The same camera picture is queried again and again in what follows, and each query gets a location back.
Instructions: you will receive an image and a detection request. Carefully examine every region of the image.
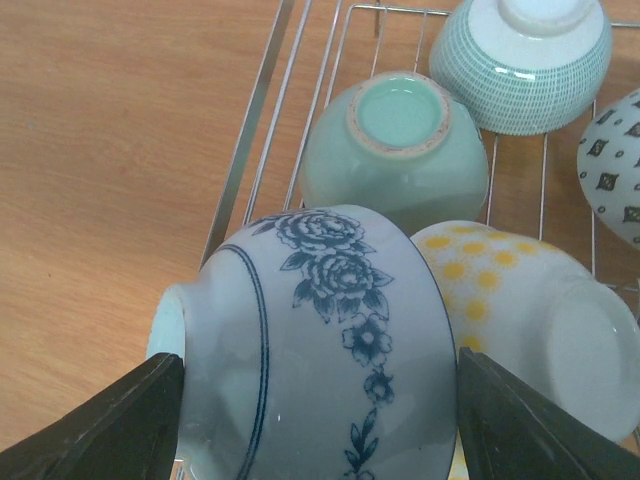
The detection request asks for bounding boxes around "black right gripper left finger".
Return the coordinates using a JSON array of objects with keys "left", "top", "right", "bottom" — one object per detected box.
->
[{"left": 1, "top": 353, "right": 185, "bottom": 479}]

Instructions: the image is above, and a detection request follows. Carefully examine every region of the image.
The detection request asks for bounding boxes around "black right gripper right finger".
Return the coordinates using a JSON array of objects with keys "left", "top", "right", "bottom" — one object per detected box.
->
[{"left": 457, "top": 347, "right": 639, "bottom": 480}]

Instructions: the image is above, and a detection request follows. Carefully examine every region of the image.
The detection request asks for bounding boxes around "yellow blue patterned bowl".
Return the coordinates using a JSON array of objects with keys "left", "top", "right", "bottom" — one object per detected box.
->
[{"left": 411, "top": 221, "right": 639, "bottom": 443}]

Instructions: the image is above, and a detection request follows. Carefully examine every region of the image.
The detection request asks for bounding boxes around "blue floral white bowl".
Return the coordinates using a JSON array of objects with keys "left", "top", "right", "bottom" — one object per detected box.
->
[{"left": 147, "top": 205, "right": 457, "bottom": 479}]

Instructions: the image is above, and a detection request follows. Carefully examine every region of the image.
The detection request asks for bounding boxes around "pink patterned bowl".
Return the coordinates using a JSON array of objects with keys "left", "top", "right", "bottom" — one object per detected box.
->
[{"left": 577, "top": 89, "right": 640, "bottom": 249}]

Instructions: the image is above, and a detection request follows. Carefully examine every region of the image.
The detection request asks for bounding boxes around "pale green bowl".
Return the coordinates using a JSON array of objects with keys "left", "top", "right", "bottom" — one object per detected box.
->
[{"left": 298, "top": 71, "right": 489, "bottom": 235}]

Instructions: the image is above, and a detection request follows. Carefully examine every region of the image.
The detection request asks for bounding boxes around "green ring patterned bowl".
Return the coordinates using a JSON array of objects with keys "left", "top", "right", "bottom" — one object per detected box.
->
[{"left": 429, "top": 0, "right": 613, "bottom": 136}]

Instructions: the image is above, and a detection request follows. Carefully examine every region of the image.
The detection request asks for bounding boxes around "metal wire dish rack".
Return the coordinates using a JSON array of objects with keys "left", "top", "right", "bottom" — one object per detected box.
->
[{"left": 172, "top": 0, "right": 640, "bottom": 480}]

